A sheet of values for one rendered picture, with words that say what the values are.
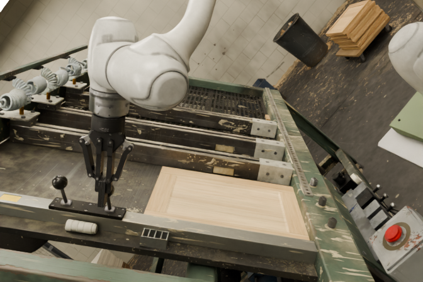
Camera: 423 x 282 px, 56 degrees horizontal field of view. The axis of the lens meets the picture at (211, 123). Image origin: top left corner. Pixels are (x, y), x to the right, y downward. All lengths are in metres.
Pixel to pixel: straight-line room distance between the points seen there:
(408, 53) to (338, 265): 0.60
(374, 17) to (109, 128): 3.82
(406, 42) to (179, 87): 0.73
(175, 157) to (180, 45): 0.80
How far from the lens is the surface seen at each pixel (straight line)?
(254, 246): 1.13
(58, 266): 0.96
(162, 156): 1.52
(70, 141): 1.60
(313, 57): 5.73
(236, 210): 1.29
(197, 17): 0.81
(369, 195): 1.40
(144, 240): 1.09
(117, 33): 0.85
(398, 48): 1.24
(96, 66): 0.85
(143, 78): 0.70
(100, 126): 0.91
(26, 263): 0.98
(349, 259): 1.15
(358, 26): 4.41
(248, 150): 1.74
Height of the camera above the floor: 1.50
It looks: 9 degrees down
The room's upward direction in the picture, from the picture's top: 51 degrees counter-clockwise
